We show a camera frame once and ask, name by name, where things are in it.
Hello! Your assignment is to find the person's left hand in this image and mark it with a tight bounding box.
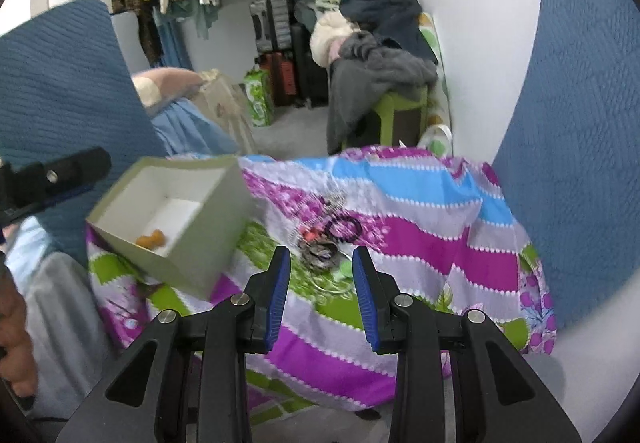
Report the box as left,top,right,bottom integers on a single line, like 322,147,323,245
0,267,39,400

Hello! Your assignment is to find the black suitcase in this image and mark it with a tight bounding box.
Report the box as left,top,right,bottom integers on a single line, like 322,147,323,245
291,22,331,109

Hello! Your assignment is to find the beige patterned cloth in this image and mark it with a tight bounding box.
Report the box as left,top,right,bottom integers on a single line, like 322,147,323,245
192,69,258,156

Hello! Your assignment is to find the black spiral hair tie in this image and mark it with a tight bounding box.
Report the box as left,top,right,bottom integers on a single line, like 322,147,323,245
324,217,363,244

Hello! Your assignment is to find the green plastic stool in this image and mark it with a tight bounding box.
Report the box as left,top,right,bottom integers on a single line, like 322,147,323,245
342,86,430,149

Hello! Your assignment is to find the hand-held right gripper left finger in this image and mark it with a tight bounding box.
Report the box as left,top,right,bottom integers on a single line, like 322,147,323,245
55,245,292,443

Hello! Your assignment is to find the person's grey clothing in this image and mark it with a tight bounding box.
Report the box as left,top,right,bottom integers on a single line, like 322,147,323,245
22,250,118,419

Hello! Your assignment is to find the red suitcase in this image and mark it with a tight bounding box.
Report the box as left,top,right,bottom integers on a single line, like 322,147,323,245
260,50,297,106

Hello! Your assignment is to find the grey-green cardboard box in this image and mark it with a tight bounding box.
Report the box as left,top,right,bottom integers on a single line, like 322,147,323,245
85,156,256,301

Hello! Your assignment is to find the floral printed board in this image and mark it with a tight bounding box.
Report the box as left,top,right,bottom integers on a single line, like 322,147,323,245
415,10,453,156

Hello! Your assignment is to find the pink pillow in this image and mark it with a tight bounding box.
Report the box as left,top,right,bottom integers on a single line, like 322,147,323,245
131,67,206,106

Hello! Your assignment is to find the striped floral printed blanket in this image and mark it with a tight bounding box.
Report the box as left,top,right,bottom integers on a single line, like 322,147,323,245
85,146,558,424

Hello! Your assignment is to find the blue striped hanging garment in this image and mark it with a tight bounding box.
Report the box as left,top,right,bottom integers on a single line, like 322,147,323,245
152,18,193,71

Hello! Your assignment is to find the light blue pleated cloth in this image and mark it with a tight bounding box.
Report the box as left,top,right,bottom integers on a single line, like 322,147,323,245
150,98,241,159

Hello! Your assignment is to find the person's right blue quilted leg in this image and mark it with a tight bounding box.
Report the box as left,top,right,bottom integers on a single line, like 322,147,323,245
492,0,640,331

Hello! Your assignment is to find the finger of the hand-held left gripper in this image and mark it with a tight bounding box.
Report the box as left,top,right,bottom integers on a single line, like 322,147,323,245
0,146,112,229

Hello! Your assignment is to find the grey garment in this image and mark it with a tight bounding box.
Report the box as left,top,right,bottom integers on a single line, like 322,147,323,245
326,32,440,155

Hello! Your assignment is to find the person's blue quilted leg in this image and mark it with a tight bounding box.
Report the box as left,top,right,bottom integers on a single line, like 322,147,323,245
0,0,168,269
492,0,640,331

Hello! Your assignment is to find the cream fleece garment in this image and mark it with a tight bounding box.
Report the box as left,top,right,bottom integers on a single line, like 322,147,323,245
309,10,358,66

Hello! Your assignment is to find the pale blue cloth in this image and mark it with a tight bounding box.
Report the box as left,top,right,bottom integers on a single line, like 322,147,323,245
4,216,56,289

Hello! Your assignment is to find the orange bead trinket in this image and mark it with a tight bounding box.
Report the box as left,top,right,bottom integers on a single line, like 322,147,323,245
136,229,167,250

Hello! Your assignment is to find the white plastic bag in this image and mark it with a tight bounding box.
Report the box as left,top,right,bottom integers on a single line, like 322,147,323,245
417,123,453,156

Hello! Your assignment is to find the green printed gift bag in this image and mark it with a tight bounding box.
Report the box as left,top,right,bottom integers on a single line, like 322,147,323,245
243,66,275,127

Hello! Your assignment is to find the person's left blue quilted leg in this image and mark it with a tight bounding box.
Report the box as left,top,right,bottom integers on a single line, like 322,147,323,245
0,0,168,269

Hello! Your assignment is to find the teal hanging garment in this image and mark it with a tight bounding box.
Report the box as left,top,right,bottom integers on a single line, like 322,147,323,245
152,0,221,41

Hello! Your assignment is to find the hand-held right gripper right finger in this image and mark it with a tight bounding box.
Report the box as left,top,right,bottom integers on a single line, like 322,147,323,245
351,246,583,443

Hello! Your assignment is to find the dark blue garment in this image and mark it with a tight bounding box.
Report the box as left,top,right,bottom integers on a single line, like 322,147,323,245
340,0,438,64

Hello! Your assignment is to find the grey striped suitcase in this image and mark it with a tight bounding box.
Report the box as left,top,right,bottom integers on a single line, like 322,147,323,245
249,0,295,55

